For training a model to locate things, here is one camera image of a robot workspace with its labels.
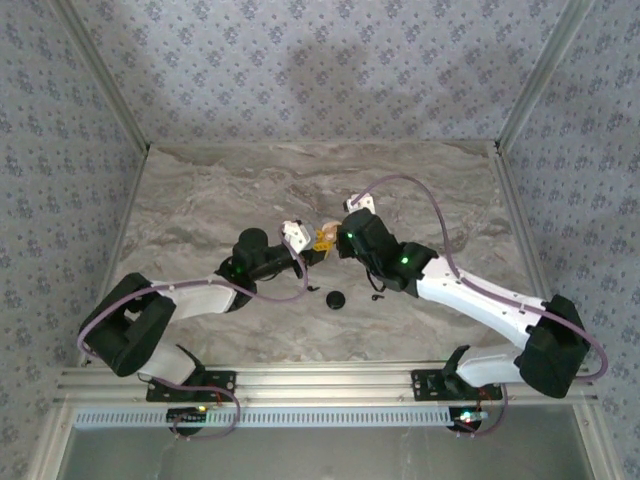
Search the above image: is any black controller board with LED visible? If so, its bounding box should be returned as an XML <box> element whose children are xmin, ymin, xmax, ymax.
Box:
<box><xmin>166</xmin><ymin>405</ymin><xmax>210</xmax><ymax>436</ymax></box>
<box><xmin>448</xmin><ymin>405</ymin><xmax>489</xmax><ymax>435</ymax></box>

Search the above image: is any grey metal sheet panel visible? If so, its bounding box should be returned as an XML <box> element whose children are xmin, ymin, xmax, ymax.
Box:
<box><xmin>59</xmin><ymin>427</ymin><xmax>599</xmax><ymax>480</ymax></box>

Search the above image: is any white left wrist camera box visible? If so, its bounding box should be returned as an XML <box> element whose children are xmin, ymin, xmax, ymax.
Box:
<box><xmin>279</xmin><ymin>219</ymin><xmax>318</xmax><ymax>253</ymax></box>

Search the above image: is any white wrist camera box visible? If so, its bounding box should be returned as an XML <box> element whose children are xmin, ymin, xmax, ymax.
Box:
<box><xmin>279</xmin><ymin>219</ymin><xmax>318</xmax><ymax>253</ymax></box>
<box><xmin>341</xmin><ymin>194</ymin><xmax>376</xmax><ymax>215</ymax></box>

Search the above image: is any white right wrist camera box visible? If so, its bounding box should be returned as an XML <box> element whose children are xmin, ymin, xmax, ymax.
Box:
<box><xmin>341</xmin><ymin>194</ymin><xmax>376</xmax><ymax>215</ymax></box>

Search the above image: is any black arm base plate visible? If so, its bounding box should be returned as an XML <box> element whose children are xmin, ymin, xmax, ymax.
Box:
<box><xmin>409</xmin><ymin>368</ymin><xmax>504</xmax><ymax>403</ymax></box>
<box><xmin>145</xmin><ymin>369</ymin><xmax>238</xmax><ymax>403</ymax></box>

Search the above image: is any aluminium mounting rail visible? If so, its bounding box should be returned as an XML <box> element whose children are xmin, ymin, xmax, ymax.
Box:
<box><xmin>53</xmin><ymin>363</ymin><xmax>600</xmax><ymax>405</ymax></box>

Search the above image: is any aluminium table side rail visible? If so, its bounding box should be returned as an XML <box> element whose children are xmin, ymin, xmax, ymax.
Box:
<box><xmin>490</xmin><ymin>144</ymin><xmax>574</xmax><ymax>364</ymax></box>
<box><xmin>78</xmin><ymin>144</ymin><xmax>151</xmax><ymax>366</ymax></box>

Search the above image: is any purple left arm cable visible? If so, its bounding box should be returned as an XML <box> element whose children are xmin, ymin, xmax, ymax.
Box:
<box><xmin>76</xmin><ymin>232</ymin><xmax>310</xmax><ymax>444</ymax></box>

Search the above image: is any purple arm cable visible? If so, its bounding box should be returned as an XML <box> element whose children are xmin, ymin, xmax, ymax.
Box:
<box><xmin>349</xmin><ymin>173</ymin><xmax>610</xmax><ymax>440</ymax></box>
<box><xmin>76</xmin><ymin>232</ymin><xmax>310</xmax><ymax>444</ymax></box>

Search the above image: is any white slotted cable duct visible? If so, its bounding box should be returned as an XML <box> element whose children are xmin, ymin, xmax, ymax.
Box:
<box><xmin>72</xmin><ymin>405</ymin><xmax>485</xmax><ymax>430</ymax></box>

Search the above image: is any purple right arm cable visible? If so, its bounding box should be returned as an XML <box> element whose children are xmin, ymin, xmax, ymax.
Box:
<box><xmin>349</xmin><ymin>173</ymin><xmax>610</xmax><ymax>440</ymax></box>

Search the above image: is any aluminium corner post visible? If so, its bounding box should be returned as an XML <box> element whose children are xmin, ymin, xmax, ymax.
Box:
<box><xmin>493</xmin><ymin>0</ymin><xmax>597</xmax><ymax>154</ymax></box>
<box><xmin>49</xmin><ymin>0</ymin><xmax>152</xmax><ymax>154</ymax></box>

